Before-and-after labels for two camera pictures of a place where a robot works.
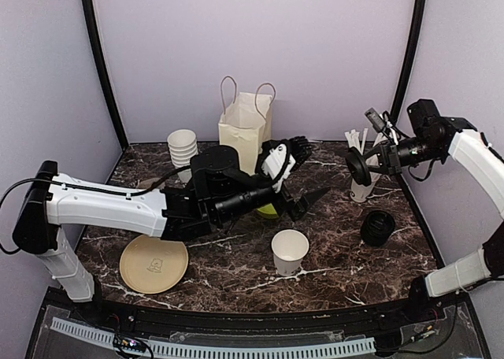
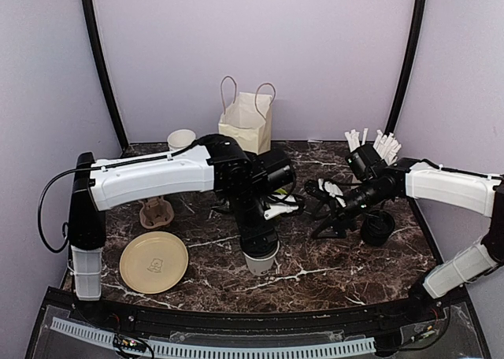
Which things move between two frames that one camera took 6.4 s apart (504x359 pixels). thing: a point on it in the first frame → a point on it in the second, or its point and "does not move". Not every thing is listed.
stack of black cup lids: x=376 y=227 does not move
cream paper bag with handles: x=246 y=121 does not move
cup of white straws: x=353 y=138 does not move
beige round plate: x=152 y=265 does not move
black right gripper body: x=394 y=166 → x=346 y=218
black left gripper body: x=287 y=203 → x=253 y=237
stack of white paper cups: x=183 y=146 does not move
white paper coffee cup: x=289 y=246 → x=261 y=265
